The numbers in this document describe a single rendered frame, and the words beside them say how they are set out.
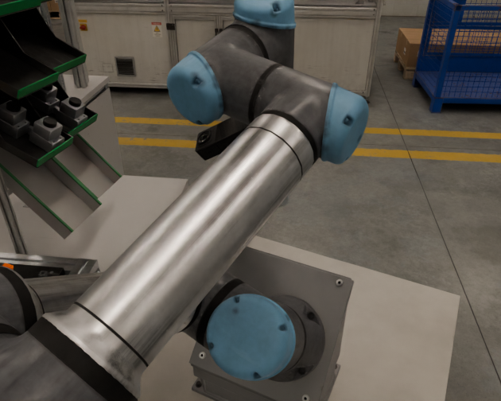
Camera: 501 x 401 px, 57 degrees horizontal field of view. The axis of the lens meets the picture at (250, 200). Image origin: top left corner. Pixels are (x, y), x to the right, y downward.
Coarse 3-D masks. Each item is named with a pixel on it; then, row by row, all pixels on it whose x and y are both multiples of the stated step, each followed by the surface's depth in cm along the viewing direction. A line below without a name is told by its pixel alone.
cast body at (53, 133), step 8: (40, 120) 106; (48, 120) 106; (32, 128) 109; (40, 128) 105; (48, 128) 105; (56, 128) 107; (32, 136) 108; (40, 136) 107; (48, 136) 106; (56, 136) 109; (40, 144) 108; (48, 144) 107; (56, 144) 108; (48, 152) 108
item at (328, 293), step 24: (240, 264) 91; (264, 264) 90; (288, 264) 88; (264, 288) 88; (288, 288) 87; (312, 288) 85; (336, 288) 84; (336, 312) 83; (336, 336) 82; (192, 360) 89; (336, 360) 93; (216, 384) 89; (240, 384) 85; (264, 384) 83; (288, 384) 82; (312, 384) 81
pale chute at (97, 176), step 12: (72, 144) 134; (84, 144) 133; (60, 156) 128; (72, 156) 131; (84, 156) 134; (96, 156) 134; (72, 168) 129; (84, 168) 132; (96, 168) 135; (108, 168) 135; (84, 180) 130; (96, 180) 133; (108, 180) 136; (96, 192) 131
